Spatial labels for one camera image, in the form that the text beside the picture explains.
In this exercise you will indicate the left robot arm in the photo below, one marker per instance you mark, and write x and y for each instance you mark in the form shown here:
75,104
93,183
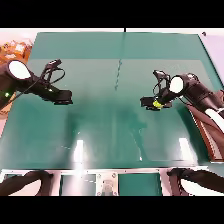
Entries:
20,78

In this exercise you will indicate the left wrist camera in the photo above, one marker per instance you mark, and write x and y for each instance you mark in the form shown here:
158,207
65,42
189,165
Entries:
51,66

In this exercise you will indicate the brown cardboard box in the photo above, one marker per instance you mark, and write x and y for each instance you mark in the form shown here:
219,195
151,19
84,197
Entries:
16,50

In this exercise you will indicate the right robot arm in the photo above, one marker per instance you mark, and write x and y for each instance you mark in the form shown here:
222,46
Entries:
196,91

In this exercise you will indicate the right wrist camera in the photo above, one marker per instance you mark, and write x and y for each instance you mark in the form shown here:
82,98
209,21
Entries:
160,80

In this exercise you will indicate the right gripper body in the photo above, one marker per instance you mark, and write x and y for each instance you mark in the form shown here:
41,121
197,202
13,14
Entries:
155,102

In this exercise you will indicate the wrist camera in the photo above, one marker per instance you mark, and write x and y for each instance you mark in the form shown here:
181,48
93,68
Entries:
160,80
51,66

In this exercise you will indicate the silver frame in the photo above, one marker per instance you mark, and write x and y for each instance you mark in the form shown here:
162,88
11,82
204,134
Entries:
106,186

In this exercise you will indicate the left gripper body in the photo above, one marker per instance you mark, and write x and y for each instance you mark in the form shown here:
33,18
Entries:
58,96

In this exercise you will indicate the white garment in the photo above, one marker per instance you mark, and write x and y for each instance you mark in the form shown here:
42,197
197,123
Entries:
217,140

